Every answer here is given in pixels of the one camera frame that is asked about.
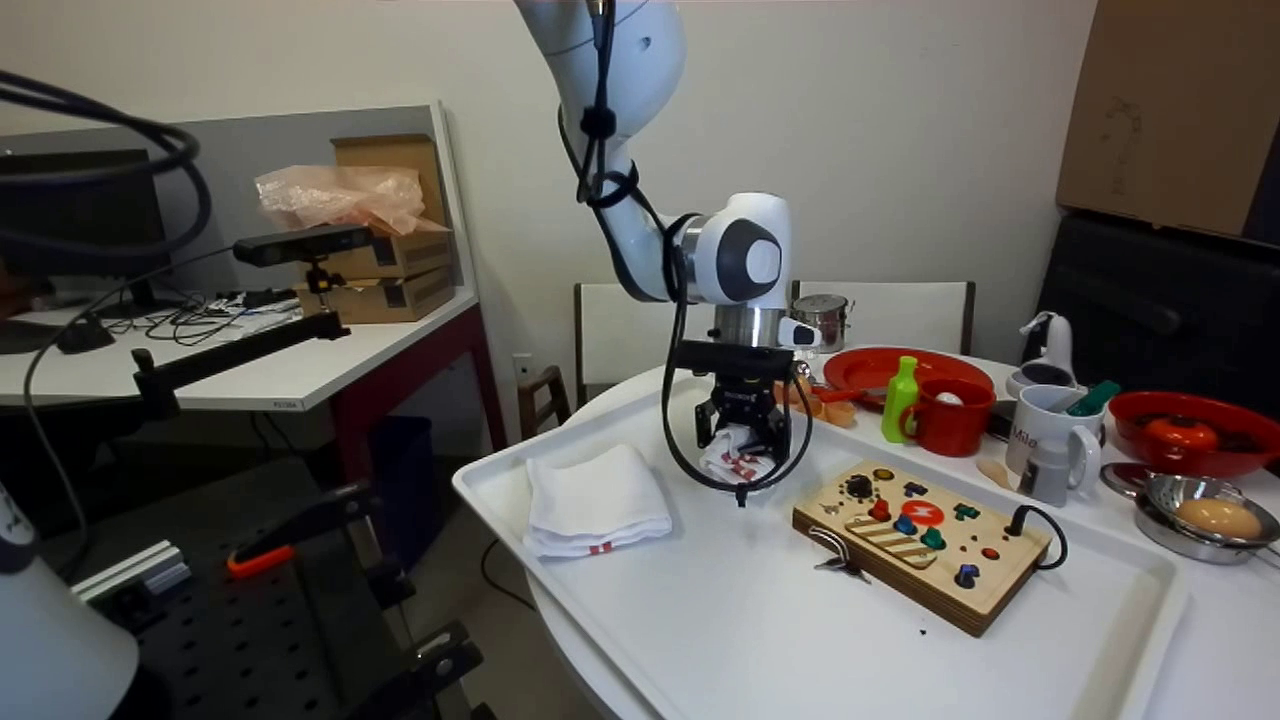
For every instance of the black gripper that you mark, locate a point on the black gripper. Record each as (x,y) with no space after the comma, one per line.
(748,396)

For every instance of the white towel with red stripes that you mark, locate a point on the white towel with red stripes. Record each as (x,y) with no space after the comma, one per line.
(741,457)

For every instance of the folded white towel red mark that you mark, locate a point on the folded white towel red mark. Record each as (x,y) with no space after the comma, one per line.
(593,504)

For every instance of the orange food pieces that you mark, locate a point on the orange food pieces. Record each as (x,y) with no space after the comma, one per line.
(834,404)

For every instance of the red bowl with fruit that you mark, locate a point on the red bowl with fruit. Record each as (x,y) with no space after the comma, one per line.
(865,371)

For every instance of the metal keys on busy board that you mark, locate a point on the metal keys on busy board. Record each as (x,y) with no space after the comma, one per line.
(843,556)

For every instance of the green plastic bottle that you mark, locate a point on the green plastic bottle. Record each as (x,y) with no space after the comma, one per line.
(901,403)

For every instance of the small dark step stool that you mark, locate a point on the small dark step stool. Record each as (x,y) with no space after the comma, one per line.
(547,403)

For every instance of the red mug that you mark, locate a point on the red mug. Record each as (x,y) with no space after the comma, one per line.
(953,424)

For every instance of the wooden busy board toy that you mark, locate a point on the wooden busy board toy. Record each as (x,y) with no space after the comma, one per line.
(923,552)

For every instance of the white measuring pitcher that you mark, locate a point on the white measuring pitcher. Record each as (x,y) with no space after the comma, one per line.
(1045,445)

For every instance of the white kettle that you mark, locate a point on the white kettle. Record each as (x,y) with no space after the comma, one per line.
(1048,340)

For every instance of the teal utensil in pitcher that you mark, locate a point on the teal utensil in pitcher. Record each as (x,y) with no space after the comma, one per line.
(1098,396)

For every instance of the stacked cardboard boxes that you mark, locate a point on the stacked cardboard boxes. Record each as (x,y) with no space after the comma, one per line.
(402,281)

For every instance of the metal bowl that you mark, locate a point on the metal bowl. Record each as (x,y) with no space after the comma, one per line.
(1155,515)

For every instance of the black cabinet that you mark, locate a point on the black cabinet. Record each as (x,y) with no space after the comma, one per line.
(1161,312)

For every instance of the red tomato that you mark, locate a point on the red tomato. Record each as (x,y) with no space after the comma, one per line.
(1183,439)

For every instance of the pink plastic bag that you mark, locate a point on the pink plastic bag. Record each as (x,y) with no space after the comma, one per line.
(342,198)

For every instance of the white desk with red legs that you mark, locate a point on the white desk with red legs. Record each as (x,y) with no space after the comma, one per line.
(267,373)

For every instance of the large cardboard box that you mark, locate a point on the large cardboard box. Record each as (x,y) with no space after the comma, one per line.
(1164,105)

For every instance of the grey desk partition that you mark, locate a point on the grey desk partition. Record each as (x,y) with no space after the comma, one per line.
(243,172)

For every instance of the aluminium profile bar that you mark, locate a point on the aluminium profile bar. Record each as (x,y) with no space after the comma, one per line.
(124,573)

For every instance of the black computer monitor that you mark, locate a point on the black computer monitor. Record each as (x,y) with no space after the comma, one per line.
(80,214)

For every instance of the white lamp shade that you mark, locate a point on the white lamp shade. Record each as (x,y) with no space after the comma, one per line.
(47,640)

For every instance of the black bar camera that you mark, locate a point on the black bar camera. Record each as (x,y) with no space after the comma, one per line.
(301,245)

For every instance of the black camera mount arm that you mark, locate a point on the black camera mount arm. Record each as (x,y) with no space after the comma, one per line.
(243,350)

